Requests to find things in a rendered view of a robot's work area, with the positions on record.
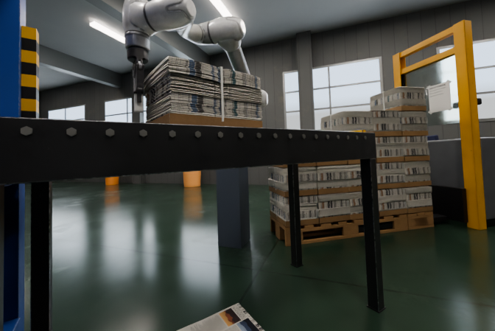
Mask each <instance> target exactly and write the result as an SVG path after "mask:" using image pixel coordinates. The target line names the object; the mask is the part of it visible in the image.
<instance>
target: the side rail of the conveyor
mask: <svg viewBox="0 0 495 331"><path fill-rule="evenodd" d="M368 158H376V137H375V133H367V132H350V131H332V130H298V129H281V128H247V127H230V126H213V125H179V124H161V123H144V122H110V121H93V120H76V119H41V118H24V117H7V116H0V185H8V184H28V183H39V182H50V181H69V180H80V179H90V178H110V177H121V176H132V175H152V174H162V173H182V172H193V171H204V170H224V169H233V168H244V167H264V166H275V165H285V164H305V163H316V162H327V161H347V160H357V159H368Z"/></svg>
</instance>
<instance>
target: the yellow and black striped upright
mask: <svg viewBox="0 0 495 331"><path fill-rule="evenodd" d="M21 117H24V118H39V34H38V31H37V29H36V28H31V27H25V26H21Z"/></svg>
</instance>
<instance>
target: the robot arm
mask: <svg viewBox="0 0 495 331"><path fill-rule="evenodd" d="M195 17H196V8H195V5H194V3H193V1H192V0H152V1H147V0H124V4H123V8H122V25H123V28H124V45H125V49H126V50H127V59H128V60H129V61H130V62H131V63H134V64H133V66H132V71H133V90H134V92H133V93H134V112H138V113H143V112H144V109H143V96H144V95H143V91H144V64H146V63H148V62H149V53H150V36H153V35H154V34H155V33H157V32H163V31H168V32H174V31H178V34H179V35H180V36H181V37H182V38H185V39H186V40H188V41H191V42H192V43H195V44H198V45H215V44H219V46H220V47H221V48H222V49H223V50H224V51H226V53H227V56H228V58H229V61H230V62H231V65H232V67H233V70H234V71H237V72H242V73H245V74H250V72H249V69H248V65H247V63H246V60H245V56H244V54H243V51H242V48H241V46H240V45H241V42H242V39H243V38H244V36H245V33H246V29H245V23H244V21H243V20H242V19H241V18H238V17H235V16H226V17H221V18H215V19H214V20H211V21H207V22H204V23H201V24H193V22H194V20H195ZM261 95H262V97H261V98H262V105H261V108H264V107H266V105H267V104H268V95H267V93H266V91H264V90H261Z"/></svg>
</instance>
